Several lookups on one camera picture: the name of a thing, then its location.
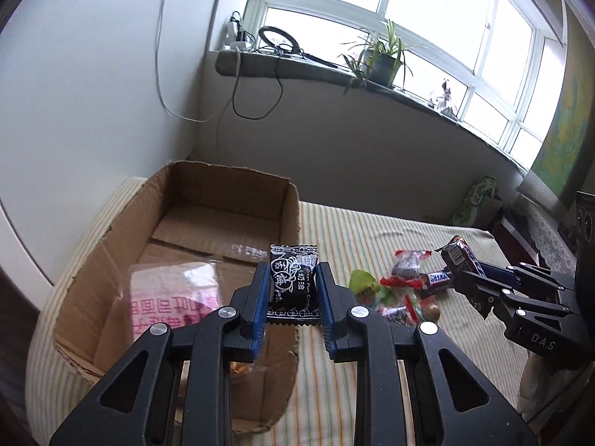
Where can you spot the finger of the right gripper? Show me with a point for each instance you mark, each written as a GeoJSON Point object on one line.
{"type": "Point", "coordinates": [497, 297]}
{"type": "Point", "coordinates": [529, 278]}

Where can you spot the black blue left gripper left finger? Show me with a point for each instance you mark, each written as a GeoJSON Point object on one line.
{"type": "Point", "coordinates": [135, 401]}

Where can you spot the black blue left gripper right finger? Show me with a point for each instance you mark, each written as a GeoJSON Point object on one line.
{"type": "Point", "coordinates": [413, 382]}

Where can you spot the green jelly cup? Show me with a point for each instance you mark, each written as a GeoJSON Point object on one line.
{"type": "Point", "coordinates": [362, 283]}

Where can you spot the small Snickers bar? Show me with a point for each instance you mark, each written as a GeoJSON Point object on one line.
{"type": "Point", "coordinates": [438, 281]}

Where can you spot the dark pastry red-trimmed wrapper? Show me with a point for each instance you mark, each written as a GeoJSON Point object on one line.
{"type": "Point", "coordinates": [405, 269]}

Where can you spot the black white snack packet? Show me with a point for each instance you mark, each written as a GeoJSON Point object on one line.
{"type": "Point", "coordinates": [293, 299]}

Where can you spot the bread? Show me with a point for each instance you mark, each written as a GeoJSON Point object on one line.
{"type": "Point", "coordinates": [176, 294]}

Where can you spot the brown round candy clear wrapper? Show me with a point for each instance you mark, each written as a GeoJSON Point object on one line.
{"type": "Point", "coordinates": [431, 312]}

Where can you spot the Snickers bar dark wrapper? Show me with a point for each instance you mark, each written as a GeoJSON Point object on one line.
{"type": "Point", "coordinates": [458, 257]}

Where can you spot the white lace cloth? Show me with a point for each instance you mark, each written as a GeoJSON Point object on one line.
{"type": "Point", "coordinates": [544, 232]}

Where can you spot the striped mattress cover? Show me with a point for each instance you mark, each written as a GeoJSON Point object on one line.
{"type": "Point", "coordinates": [322, 407]}

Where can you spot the black speaker box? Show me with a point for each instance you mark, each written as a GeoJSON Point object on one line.
{"type": "Point", "coordinates": [585, 209]}

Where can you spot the green patterned bag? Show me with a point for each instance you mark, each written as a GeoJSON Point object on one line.
{"type": "Point", "coordinates": [476, 198]}

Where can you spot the small figurine on sill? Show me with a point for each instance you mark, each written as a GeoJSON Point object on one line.
{"type": "Point", "coordinates": [442, 101]}

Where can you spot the brown cardboard box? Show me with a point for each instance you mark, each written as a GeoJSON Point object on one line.
{"type": "Point", "coordinates": [190, 211]}

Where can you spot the potted spider plant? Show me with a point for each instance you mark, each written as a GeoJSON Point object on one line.
{"type": "Point", "coordinates": [379, 59]}

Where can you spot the white power strip with chargers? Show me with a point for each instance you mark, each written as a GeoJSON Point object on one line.
{"type": "Point", "coordinates": [237, 37]}

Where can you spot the yellow green wall map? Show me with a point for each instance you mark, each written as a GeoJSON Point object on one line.
{"type": "Point", "coordinates": [568, 150]}

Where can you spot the black ring light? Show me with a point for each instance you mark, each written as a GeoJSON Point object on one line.
{"type": "Point", "coordinates": [282, 43]}

